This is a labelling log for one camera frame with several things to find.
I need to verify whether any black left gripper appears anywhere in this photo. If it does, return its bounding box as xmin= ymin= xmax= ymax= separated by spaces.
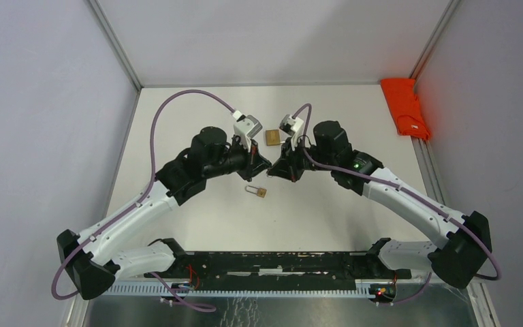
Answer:
xmin=204 ymin=134 xmax=272 ymax=182

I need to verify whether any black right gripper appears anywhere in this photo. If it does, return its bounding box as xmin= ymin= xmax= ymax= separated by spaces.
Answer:
xmin=268 ymin=134 xmax=336 ymax=182

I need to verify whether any small brass padlock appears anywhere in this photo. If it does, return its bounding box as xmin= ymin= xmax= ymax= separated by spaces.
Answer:
xmin=244 ymin=185 xmax=267 ymax=198

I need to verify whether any large brass padlock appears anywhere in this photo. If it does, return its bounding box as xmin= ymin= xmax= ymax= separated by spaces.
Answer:
xmin=264 ymin=129 xmax=285 ymax=146

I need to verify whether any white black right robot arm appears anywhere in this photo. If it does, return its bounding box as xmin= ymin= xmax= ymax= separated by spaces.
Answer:
xmin=267 ymin=115 xmax=501 ymax=289

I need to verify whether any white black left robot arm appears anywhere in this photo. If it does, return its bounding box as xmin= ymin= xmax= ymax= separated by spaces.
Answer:
xmin=57 ymin=127 xmax=271 ymax=300

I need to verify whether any orange folded cloth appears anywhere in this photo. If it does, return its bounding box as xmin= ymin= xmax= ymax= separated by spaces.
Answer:
xmin=380 ymin=78 xmax=432 ymax=141

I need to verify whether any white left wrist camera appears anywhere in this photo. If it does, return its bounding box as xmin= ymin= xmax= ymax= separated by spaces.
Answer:
xmin=232 ymin=110 xmax=263 ymax=153

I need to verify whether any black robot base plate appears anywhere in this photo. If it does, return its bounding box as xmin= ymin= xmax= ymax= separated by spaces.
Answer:
xmin=158 ymin=251 xmax=412 ymax=292

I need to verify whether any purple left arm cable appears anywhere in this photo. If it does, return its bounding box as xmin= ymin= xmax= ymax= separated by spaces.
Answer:
xmin=51 ymin=89 xmax=240 ymax=314

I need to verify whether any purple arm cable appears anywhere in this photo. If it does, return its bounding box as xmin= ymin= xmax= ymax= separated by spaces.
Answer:
xmin=51 ymin=89 xmax=240 ymax=314
xmin=291 ymin=103 xmax=501 ymax=307

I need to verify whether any white slotted cable duct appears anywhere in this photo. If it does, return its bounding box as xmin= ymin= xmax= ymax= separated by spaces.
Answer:
xmin=104 ymin=281 xmax=382 ymax=299

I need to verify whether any left aluminium frame rail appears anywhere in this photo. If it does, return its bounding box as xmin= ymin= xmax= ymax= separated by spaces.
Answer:
xmin=85 ymin=0 xmax=143 ymax=93

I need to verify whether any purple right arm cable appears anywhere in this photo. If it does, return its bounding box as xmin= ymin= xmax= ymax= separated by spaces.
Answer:
xmin=291 ymin=103 xmax=501 ymax=307

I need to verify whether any aluminium corner frame rail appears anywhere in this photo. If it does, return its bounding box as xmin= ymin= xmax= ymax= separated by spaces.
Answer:
xmin=409 ymin=0 xmax=464 ymax=80

